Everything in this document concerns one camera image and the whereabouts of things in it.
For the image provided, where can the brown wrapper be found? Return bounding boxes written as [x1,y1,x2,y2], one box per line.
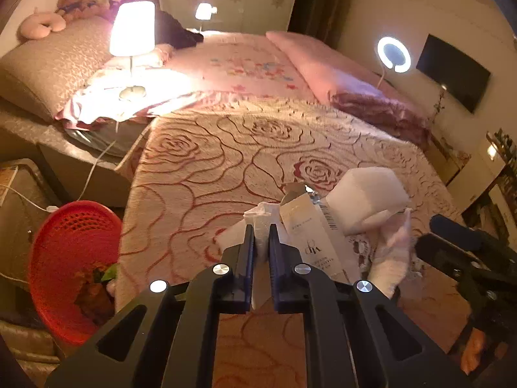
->
[74,264,116,327]

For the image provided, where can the green snack wrapper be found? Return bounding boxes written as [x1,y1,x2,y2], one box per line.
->
[101,264,117,283]

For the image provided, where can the white cardboard box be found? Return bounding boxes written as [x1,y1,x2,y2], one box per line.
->
[280,183,361,284]

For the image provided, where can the white foam block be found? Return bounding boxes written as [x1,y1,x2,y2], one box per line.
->
[325,167,410,236]

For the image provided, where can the silver pill blister pack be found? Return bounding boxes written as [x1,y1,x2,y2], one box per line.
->
[349,235,374,277]

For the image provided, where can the red plastic mesh basket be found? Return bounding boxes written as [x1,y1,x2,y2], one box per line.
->
[28,200,122,346]

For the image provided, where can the brown bedside cabinet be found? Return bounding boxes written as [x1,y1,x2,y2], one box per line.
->
[1,158,61,329]

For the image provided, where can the small book on cabinet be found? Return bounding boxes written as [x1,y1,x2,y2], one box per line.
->
[0,166,18,206]

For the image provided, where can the folded pink quilt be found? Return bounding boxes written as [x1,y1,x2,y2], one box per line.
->
[266,31,430,150]

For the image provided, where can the pink floral bed sheet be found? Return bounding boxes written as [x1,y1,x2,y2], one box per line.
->
[56,32,315,130]

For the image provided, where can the brown patterned headboard cushion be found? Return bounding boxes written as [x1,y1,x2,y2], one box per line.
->
[1,17,112,123]

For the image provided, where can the white shade table lamp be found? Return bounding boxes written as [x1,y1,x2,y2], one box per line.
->
[110,1,155,102]

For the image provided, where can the small distant lamp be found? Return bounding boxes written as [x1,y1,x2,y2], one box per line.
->
[195,2,218,32]

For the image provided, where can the pink neck pillow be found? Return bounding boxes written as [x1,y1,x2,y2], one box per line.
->
[18,12,67,40]

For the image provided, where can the brown plush toys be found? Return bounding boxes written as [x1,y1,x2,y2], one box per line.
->
[56,0,123,23]

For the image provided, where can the white charger cable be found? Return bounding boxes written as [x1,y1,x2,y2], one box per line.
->
[0,120,120,215]

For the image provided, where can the wall mounted black television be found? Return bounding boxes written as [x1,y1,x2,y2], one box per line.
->
[416,34,491,113]

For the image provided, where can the white ring light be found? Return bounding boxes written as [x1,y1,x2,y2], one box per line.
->
[376,36,412,89]

